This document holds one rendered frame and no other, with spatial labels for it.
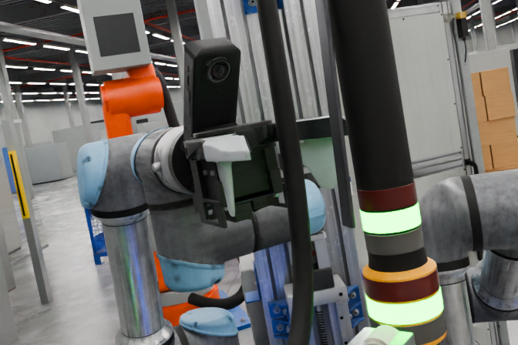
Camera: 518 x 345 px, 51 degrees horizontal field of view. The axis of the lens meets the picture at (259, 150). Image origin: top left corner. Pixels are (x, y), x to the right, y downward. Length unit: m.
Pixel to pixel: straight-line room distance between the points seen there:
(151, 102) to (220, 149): 4.03
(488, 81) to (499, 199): 7.75
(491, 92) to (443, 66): 6.00
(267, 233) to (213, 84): 0.25
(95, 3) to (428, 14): 2.62
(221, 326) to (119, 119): 3.36
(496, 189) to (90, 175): 0.65
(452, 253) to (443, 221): 0.05
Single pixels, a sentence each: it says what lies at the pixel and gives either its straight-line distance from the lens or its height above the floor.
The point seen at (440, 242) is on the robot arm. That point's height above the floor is 1.44.
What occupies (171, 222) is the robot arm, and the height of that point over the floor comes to 1.57.
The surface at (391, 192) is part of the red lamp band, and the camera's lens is 0.31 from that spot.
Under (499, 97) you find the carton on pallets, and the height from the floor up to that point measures 1.18.
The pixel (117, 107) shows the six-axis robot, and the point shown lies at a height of 1.86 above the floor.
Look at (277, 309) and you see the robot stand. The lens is 1.35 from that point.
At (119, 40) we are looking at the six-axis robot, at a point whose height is 2.35.
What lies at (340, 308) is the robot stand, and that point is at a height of 1.20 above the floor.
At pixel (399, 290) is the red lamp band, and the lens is 0.32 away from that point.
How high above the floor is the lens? 1.69
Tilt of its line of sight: 5 degrees down
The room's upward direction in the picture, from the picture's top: 10 degrees counter-clockwise
